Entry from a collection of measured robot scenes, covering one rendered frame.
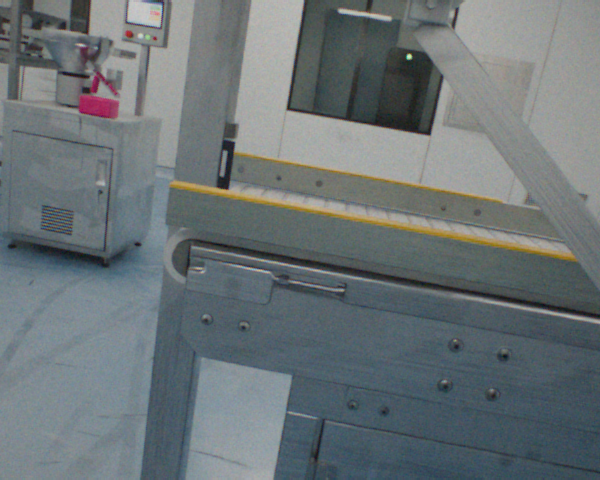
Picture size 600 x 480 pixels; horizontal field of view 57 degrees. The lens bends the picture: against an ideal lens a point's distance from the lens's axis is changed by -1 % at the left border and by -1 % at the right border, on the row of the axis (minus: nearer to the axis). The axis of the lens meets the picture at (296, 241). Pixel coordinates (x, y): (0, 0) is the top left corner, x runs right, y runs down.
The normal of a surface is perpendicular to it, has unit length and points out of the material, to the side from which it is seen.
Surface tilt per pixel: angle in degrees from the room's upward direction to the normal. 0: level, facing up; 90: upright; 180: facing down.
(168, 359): 90
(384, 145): 90
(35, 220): 90
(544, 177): 87
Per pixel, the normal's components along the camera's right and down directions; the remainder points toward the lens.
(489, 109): -0.60, 0.05
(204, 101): -0.08, 0.25
